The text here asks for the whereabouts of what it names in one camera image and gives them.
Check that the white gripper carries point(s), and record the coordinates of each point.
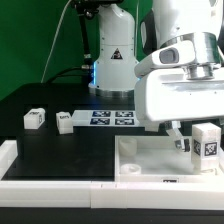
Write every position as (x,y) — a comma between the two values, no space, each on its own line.
(181,82)

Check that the white square tabletop tray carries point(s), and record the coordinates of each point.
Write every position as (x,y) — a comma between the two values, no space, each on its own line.
(155,159)

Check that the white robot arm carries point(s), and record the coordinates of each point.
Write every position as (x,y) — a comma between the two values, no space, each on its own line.
(168,22)

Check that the white U-shaped obstacle fence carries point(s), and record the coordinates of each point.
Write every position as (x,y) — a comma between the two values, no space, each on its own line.
(208,195)

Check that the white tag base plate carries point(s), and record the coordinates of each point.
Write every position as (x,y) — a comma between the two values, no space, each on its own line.
(107,118)

